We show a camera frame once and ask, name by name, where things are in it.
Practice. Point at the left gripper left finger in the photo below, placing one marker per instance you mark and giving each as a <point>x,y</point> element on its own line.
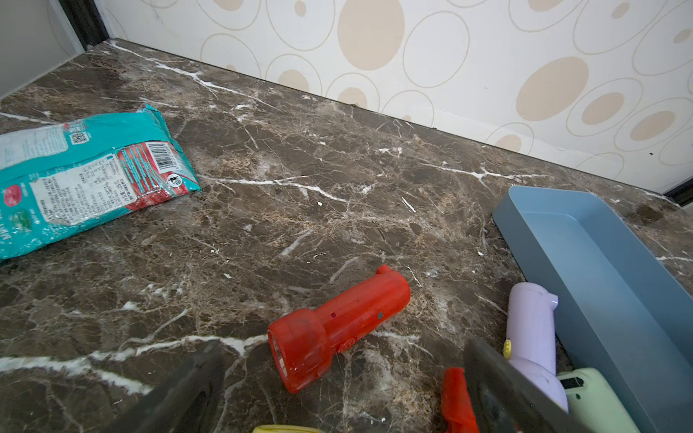
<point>187,401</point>

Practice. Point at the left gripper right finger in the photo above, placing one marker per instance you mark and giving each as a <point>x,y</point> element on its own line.
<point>503,400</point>

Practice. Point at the red flashlight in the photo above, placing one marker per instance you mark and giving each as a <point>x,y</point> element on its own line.
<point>456,404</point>
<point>304,342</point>

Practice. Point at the blue storage tray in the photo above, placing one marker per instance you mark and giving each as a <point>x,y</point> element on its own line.
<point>620,311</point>

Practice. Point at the purple flashlight yellow head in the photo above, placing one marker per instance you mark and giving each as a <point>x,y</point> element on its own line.
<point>275,428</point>

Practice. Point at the teal snack packet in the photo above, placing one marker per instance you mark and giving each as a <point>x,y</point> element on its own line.
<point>61,180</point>

